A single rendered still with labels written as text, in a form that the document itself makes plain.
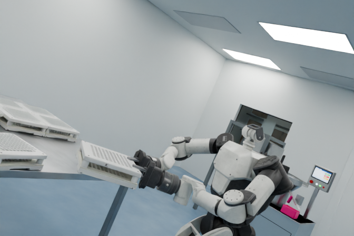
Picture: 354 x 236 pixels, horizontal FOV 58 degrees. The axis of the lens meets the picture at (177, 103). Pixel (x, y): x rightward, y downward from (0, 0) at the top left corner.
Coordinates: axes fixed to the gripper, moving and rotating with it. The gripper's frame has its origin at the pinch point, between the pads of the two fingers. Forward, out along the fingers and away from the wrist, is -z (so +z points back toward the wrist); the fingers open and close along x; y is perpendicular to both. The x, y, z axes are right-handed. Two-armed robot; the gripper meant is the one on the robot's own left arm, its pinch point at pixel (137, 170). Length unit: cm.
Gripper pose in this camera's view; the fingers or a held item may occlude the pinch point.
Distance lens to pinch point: 140.7
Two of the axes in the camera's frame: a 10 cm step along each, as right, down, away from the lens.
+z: 8.9, 4.1, 2.3
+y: -2.1, -0.8, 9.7
